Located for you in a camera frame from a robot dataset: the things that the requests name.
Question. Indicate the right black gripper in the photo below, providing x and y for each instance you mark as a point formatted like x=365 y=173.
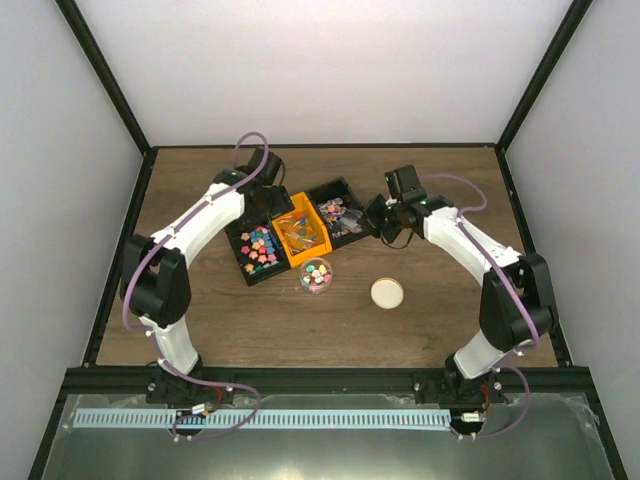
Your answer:
x=373 y=210

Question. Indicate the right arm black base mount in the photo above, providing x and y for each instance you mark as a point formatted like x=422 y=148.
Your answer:
x=448 y=388

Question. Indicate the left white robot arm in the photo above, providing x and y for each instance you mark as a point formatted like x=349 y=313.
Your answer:
x=155 y=286

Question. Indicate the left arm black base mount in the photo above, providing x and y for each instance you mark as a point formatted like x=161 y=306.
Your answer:
x=168 y=389

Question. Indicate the black bin with star candies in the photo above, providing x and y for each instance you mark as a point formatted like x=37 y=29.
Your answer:
x=259 y=253

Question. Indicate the metal scoop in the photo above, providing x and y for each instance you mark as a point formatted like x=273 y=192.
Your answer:
x=350 y=221

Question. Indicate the clear plastic jar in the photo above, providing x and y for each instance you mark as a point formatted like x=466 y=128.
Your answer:
x=315 y=275

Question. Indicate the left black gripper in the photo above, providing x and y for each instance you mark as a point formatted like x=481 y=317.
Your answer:
x=281 y=206

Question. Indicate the yellow bin with lollipops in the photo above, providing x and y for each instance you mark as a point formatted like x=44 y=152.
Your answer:
x=301 y=232

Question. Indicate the black bin with swirl lollipops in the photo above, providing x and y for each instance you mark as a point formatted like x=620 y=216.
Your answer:
x=330 y=200

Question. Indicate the light blue slotted cable duct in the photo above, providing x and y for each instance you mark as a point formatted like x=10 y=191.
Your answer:
x=278 y=419

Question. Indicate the round white jar lid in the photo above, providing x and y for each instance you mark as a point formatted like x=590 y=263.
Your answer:
x=387 y=293

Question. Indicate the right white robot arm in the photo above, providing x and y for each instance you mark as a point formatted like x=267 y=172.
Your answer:
x=517 y=302

